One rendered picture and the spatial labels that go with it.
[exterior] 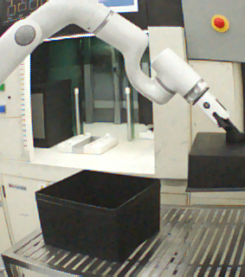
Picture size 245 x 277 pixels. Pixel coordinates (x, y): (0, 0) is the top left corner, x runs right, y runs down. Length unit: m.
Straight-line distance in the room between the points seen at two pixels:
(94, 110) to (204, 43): 1.31
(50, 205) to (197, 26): 0.77
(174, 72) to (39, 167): 0.82
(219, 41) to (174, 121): 0.34
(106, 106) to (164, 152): 1.12
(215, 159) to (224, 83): 0.42
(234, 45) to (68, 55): 1.05
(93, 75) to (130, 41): 1.46
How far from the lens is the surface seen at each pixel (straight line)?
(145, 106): 2.05
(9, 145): 1.84
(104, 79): 2.53
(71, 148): 1.88
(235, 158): 1.07
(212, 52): 1.41
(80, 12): 1.07
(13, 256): 1.19
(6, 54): 1.00
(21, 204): 1.89
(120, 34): 1.08
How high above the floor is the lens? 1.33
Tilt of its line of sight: 13 degrees down
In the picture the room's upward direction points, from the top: 2 degrees counter-clockwise
